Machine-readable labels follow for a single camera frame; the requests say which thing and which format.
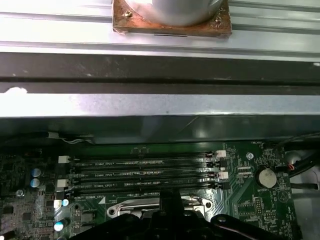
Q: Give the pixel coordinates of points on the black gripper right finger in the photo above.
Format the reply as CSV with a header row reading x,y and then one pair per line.
x,y
225,230

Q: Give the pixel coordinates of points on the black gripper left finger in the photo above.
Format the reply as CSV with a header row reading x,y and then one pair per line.
x,y
125,230

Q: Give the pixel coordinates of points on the silver CPU locking lever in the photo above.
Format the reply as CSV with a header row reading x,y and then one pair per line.
x,y
191,198

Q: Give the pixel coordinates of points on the CPU socket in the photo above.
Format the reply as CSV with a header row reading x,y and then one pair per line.
x,y
117,211

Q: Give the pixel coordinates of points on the black RAM slot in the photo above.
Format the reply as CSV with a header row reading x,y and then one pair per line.
x,y
150,168
112,191
150,179
150,157

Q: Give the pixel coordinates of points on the green motherboard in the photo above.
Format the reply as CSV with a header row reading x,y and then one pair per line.
x,y
250,200

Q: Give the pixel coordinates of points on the silver capacitor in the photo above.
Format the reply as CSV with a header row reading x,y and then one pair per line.
x,y
65,202
35,183
36,173
60,225

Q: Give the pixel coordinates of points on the silver coin battery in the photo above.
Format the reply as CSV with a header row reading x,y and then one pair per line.
x,y
267,177

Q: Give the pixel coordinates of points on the silver motherboard screw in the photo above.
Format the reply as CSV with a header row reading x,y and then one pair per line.
x,y
20,193
250,156

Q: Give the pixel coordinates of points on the black PC case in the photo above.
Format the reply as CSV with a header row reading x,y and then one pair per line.
x,y
160,100

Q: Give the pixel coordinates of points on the square brown base plate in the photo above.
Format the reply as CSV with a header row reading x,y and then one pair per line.
x,y
140,22

